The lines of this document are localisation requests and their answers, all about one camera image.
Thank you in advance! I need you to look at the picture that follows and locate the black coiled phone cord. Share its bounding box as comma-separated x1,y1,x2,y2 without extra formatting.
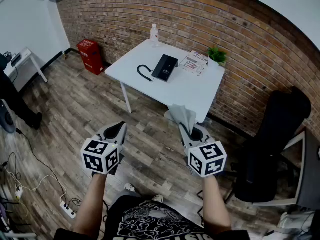
136,63,155,84

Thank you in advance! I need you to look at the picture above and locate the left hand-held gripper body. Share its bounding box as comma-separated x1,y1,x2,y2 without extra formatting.
80,134,125,177

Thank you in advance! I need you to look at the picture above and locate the black office chair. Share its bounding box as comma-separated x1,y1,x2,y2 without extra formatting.
224,86,312,205

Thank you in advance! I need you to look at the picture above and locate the newspaper print box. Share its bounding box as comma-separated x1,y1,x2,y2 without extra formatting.
179,50,209,77

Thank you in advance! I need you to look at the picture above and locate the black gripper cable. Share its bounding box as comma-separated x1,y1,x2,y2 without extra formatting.
196,188,205,226

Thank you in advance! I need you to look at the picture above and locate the white power strip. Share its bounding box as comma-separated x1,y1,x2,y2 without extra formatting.
59,200,77,219

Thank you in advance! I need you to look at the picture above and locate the black device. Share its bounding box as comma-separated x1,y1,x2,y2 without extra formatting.
11,53,23,66

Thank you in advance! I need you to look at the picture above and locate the person's left forearm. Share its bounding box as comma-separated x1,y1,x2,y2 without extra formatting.
73,173,108,235

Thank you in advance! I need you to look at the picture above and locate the white square table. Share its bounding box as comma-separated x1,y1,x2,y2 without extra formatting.
104,39,226,124

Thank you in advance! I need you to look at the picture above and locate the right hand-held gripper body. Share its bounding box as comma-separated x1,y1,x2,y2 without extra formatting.
184,136,228,178

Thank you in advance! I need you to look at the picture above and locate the red box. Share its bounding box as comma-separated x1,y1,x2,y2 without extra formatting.
76,38,105,76

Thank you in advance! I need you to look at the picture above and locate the person's right forearm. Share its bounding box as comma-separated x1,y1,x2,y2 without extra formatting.
201,175,232,235

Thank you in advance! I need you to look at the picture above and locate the grey round stand base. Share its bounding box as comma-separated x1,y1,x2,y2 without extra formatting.
0,98,16,135

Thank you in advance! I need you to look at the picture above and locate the small green potted plant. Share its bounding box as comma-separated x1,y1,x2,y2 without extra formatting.
206,46,228,66

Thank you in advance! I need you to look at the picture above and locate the clear plastic water bottle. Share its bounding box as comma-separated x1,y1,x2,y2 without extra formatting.
150,23,160,48

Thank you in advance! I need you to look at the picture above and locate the grey cloth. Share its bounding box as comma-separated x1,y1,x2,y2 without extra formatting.
164,103,198,137

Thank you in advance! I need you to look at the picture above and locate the black floor cable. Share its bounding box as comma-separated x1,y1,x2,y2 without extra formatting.
15,128,68,204

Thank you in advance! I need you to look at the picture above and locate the grey desk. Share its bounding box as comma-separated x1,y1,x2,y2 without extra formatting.
252,127,320,211

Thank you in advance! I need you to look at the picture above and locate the black printed t-shirt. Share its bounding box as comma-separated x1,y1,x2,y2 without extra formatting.
53,195,251,240

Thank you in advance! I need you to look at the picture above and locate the small white side table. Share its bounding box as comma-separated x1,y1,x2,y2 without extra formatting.
3,47,48,92

